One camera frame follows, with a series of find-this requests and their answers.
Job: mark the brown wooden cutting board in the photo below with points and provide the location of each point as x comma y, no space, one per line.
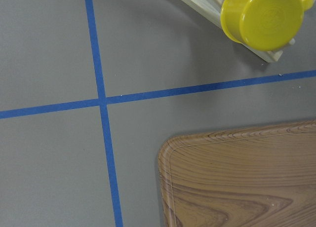
252,177

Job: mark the yellow plastic cup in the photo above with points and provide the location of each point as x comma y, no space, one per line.
264,25

